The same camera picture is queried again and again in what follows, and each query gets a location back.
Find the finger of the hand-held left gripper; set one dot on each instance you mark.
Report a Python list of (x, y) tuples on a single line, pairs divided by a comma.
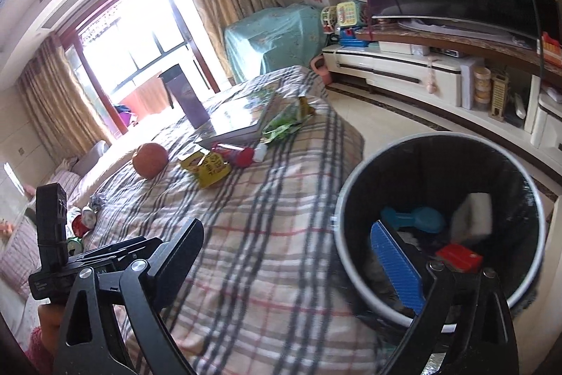
[(114, 250)]

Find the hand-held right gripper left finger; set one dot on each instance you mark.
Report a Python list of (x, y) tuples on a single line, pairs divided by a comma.
[(178, 256)]

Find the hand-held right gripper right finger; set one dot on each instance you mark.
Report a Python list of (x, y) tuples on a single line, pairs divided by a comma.
[(395, 260)]

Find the blue plastic packaging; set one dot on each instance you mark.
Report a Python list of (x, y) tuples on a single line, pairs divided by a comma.
[(421, 219)]

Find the red snack wrapper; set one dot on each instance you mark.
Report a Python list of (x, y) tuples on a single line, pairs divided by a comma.
[(459, 258)]

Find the white foam block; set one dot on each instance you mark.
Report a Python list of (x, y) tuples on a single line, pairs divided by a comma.
[(472, 217)]

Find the black trash can white rim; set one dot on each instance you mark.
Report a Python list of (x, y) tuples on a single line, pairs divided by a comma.
[(417, 173)]

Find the person's left hand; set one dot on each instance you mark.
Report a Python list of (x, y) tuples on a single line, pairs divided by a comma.
[(50, 324)]

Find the crumpled silver foil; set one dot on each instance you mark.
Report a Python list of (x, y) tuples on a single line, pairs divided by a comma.
[(97, 200)]

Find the plaid blanket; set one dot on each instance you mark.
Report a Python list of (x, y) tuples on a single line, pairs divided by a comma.
[(263, 247)]

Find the yellow snack wrapper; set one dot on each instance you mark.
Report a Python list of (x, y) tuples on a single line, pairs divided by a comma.
[(210, 168)]

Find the orange ball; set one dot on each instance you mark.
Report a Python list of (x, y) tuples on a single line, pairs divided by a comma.
[(151, 159)]

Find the small white bottle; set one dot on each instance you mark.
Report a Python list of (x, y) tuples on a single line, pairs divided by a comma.
[(260, 152)]

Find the children's picture book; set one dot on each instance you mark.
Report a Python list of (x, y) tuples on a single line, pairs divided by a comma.
[(241, 116)]

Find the dark purple box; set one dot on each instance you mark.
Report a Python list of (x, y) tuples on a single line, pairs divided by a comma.
[(186, 98)]

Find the green snack wrapper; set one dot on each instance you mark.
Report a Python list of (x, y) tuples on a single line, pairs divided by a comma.
[(281, 127)]

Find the pink hanging toy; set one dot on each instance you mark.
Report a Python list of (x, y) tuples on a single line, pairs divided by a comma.
[(432, 78)]

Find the white box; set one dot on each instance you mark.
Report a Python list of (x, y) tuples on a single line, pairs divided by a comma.
[(467, 83)]

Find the white television cabinet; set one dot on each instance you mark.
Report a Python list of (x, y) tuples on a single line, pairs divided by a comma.
[(395, 67)]

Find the stack of round containers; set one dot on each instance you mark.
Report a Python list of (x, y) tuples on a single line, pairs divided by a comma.
[(483, 87)]

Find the pink plastic stool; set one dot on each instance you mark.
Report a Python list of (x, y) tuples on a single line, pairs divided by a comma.
[(322, 69)]

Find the balcony glass door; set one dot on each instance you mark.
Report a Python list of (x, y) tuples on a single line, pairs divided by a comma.
[(140, 36)]

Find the black set-top box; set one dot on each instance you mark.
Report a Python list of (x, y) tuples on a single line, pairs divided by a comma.
[(448, 52)]

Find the blue toy cash register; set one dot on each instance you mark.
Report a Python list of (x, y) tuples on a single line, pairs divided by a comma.
[(353, 37)]

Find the teal cloth covered furniture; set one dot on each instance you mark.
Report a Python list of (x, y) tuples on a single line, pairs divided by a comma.
[(272, 41)]

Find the green white baby toy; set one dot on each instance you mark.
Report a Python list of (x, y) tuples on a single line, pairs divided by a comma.
[(329, 19)]

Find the yellow green toy phone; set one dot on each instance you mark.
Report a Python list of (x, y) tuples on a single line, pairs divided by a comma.
[(350, 14)]

